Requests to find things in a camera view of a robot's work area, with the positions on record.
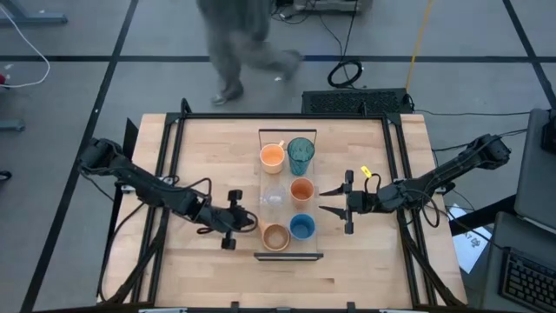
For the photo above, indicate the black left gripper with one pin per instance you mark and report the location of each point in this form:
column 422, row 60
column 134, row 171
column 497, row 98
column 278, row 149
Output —
column 223, row 219

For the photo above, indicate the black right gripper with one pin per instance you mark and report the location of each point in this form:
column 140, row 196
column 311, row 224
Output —
column 362, row 202

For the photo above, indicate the clear glass mug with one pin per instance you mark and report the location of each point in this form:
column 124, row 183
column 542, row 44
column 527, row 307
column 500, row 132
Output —
column 274, row 195

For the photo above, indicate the orange plastic cup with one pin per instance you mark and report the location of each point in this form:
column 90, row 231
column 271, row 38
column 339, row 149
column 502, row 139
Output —
column 302, row 191

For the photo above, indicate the blue ribbed plastic cup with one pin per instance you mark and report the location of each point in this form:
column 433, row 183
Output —
column 302, row 227

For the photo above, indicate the tall teal plastic tumbler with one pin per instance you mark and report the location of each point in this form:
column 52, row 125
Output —
column 300, row 155

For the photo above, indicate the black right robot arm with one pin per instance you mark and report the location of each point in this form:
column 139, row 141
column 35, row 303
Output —
column 434, row 182

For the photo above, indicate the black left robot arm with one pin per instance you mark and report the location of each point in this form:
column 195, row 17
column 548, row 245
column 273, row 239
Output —
column 143, row 187

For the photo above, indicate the yellow tag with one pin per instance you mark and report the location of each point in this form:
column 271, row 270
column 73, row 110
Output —
column 366, row 171

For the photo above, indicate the black computer case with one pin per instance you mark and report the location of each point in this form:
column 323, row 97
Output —
column 356, row 102

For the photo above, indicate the white paper sheet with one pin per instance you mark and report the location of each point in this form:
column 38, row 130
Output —
column 471, row 250

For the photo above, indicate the grey desk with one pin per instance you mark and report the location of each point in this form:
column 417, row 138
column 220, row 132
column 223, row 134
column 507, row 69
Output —
column 499, row 235

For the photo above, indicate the person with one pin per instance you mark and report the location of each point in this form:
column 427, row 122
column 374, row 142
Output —
column 234, row 39

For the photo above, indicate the grey electronics box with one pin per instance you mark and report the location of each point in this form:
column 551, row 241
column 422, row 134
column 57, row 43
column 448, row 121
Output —
column 334, row 5

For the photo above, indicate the black keyboard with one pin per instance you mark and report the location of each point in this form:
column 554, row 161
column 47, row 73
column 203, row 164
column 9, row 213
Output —
column 527, row 282

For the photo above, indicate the grey metal table foot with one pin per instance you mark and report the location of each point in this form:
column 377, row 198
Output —
column 11, row 125
column 39, row 18

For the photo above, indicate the wooden shelf with black frame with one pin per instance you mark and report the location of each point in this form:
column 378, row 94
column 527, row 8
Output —
column 304, row 247

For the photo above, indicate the black table frame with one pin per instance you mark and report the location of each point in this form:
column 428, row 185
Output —
column 282, row 116

